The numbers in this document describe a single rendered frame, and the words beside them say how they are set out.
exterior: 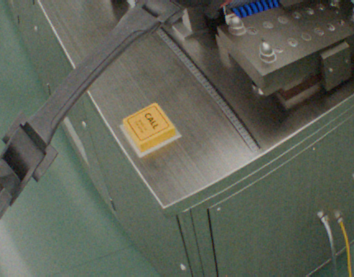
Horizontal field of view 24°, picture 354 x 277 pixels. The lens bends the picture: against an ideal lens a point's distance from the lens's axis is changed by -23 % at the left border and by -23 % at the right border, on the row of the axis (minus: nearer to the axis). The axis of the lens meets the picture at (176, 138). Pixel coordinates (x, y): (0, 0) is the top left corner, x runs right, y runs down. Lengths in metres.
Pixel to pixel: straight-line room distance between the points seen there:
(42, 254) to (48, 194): 0.26
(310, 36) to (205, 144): 0.33
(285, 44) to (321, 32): 0.12
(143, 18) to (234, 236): 0.57
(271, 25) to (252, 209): 0.39
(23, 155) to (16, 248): 1.40
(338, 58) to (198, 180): 0.41
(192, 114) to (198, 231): 0.22
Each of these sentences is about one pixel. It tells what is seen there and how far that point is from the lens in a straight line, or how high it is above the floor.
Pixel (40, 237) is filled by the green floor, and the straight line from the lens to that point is 2.91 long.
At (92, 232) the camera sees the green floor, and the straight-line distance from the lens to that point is 2.89.
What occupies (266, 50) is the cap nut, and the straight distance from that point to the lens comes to 1.80.
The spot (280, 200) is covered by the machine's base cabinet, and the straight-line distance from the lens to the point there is 2.04.
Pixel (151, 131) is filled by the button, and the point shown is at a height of 0.92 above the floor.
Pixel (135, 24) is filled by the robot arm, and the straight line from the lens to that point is 1.66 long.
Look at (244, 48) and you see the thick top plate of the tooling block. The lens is 1.85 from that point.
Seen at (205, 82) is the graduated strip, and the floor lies 0.90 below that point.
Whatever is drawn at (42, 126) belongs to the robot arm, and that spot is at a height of 1.22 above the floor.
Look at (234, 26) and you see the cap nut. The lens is 1.86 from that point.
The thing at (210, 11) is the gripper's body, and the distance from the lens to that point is 1.83.
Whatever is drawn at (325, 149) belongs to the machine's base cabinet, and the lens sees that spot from 2.02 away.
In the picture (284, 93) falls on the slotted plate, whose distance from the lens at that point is 1.91.
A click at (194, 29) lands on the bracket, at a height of 0.92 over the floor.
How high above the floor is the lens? 2.39
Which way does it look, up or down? 52 degrees down
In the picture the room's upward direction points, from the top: 12 degrees counter-clockwise
